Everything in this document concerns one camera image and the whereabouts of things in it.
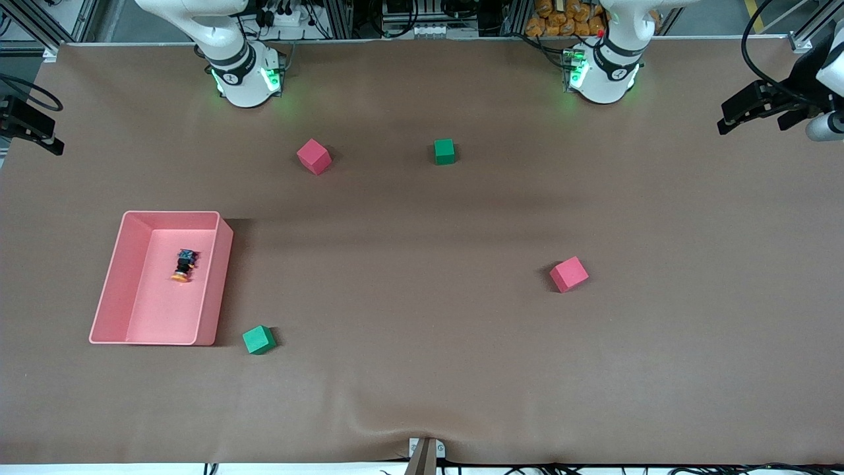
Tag brown table mat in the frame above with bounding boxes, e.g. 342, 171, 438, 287
0, 36, 844, 466

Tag white power strip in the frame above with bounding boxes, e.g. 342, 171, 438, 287
258, 5, 312, 28

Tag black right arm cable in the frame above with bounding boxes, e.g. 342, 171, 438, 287
0, 74, 64, 112

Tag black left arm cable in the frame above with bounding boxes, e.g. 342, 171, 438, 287
740, 0, 802, 106

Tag silver camera mount bracket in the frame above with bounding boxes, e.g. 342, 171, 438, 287
404, 437, 446, 475

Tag aluminium frame profile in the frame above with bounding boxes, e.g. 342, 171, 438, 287
0, 0, 100, 61
788, 0, 844, 53

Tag red foam cube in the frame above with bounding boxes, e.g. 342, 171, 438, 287
549, 256, 590, 294
296, 138, 332, 176

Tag orange capped black button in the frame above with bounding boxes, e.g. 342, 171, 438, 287
171, 249, 200, 284

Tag orange snack bags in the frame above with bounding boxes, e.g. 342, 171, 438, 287
526, 0, 607, 38

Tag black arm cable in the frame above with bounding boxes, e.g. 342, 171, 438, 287
740, 0, 802, 106
0, 74, 64, 112

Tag pink plastic bin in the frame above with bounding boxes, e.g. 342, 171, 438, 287
89, 210, 234, 346

